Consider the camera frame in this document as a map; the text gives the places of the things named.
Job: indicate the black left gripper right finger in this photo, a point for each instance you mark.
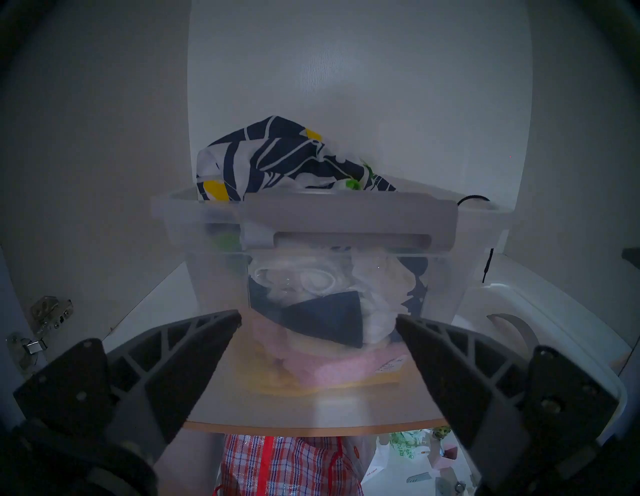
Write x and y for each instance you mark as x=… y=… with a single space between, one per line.
x=460 y=380

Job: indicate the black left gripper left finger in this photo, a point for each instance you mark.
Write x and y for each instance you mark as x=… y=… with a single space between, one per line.
x=170 y=370

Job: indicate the white plastic bin lid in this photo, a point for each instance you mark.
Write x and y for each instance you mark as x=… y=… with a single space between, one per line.
x=560 y=320

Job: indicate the navy green floral garment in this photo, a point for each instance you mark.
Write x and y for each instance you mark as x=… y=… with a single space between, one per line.
x=280 y=150

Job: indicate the clear plastic storage bin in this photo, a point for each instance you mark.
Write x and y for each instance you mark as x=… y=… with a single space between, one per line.
x=200 y=280

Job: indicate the small pink item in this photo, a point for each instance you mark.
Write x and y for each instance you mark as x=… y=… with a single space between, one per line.
x=450 y=451

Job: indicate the green printed plastic bag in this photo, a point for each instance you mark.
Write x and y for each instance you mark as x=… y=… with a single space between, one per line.
x=412 y=442

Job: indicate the yellow folded cloth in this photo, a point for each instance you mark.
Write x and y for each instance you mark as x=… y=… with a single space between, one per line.
x=270 y=382

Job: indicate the small grey comb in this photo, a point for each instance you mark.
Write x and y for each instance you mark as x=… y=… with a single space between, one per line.
x=419 y=477

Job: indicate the white plastic bag red print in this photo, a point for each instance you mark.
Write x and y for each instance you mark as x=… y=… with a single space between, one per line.
x=374 y=462

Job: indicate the white crumpled cloth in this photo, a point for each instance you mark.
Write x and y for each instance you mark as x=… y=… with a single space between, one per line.
x=380 y=285

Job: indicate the pink folded cloth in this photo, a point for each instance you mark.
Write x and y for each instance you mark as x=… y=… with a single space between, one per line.
x=330 y=367

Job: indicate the silver cabinet door hinge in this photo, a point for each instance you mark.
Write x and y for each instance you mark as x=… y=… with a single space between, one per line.
x=47 y=310

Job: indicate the dark blue folded cloth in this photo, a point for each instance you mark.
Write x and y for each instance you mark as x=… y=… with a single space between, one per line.
x=325 y=315

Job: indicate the red plaid woven bag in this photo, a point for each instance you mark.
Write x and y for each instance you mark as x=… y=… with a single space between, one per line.
x=290 y=467

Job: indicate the lavender cabinet door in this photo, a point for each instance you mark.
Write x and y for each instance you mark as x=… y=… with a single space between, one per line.
x=7 y=310

